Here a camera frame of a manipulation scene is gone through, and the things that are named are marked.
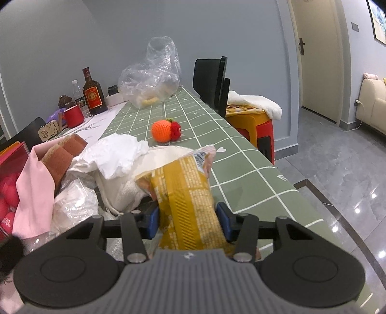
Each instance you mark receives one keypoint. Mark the white towel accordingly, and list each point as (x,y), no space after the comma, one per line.
(256,102)

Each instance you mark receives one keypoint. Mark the grey wall switch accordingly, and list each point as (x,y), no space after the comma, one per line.
(355,27)

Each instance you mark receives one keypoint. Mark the wooden radio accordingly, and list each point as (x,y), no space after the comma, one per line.
(48,131)

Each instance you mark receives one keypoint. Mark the white cloth bag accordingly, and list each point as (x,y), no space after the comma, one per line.
(123,190)

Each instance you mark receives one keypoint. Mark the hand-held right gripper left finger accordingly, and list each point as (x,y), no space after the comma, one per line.
(151,222)

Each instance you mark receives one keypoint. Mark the cream door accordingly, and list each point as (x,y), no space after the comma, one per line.
(319,60)

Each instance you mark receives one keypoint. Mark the white box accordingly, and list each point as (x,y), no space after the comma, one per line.
(116,99)

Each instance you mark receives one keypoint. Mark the purple pouch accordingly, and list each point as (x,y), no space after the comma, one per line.
(54,115)

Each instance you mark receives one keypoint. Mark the pink cloth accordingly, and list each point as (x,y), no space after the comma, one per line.
(33,193)

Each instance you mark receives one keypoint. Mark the brown liquor bottle red label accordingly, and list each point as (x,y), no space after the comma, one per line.
(93,95)

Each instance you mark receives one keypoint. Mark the pink plush toy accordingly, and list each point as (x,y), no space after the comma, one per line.
(370,76)

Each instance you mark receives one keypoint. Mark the clear crinkled plastic wrap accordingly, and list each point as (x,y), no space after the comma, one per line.
(74,202)

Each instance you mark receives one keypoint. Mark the framed wall picture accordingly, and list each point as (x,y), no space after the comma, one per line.
(378,21)

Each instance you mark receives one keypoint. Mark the brown fleece cloth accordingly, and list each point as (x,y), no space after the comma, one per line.
(60,157)

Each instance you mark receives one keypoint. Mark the red orange plastic stool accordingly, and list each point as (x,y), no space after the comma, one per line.
(259,132)

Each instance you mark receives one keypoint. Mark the white paper sheet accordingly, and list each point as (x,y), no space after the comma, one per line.
(101,123)

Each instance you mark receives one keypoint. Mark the brown figurine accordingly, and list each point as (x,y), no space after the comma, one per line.
(65,101)

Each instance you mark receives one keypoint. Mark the dark fuzzy object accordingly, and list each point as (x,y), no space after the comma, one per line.
(9,256)

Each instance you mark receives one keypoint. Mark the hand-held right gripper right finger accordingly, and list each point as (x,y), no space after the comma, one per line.
(224,222)

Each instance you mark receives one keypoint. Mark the orange crochet ball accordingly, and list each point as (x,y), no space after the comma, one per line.
(161,130)

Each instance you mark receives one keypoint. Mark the clear plastic bag with snacks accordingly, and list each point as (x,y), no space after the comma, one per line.
(147,78)

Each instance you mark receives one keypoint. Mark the green checked tablecloth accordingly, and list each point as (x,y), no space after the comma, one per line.
(241,169)

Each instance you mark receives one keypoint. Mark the red crochet toy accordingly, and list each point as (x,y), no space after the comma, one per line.
(176,129)

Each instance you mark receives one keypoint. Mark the cream sofa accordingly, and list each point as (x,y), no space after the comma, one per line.
(375,102)

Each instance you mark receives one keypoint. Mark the red mug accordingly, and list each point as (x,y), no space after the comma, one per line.
(73,117)

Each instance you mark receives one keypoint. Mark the white plastic bag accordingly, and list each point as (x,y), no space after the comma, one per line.
(116,154)

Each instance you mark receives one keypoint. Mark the black chair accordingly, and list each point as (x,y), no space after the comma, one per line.
(24,132)
(209,81)

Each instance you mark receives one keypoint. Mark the yellow papers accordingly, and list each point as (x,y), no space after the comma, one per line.
(241,110)

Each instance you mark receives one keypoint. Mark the yellow snack packet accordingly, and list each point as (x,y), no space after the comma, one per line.
(187,196)

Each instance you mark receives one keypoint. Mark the clear plastic water bottle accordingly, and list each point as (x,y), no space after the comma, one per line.
(77,92)

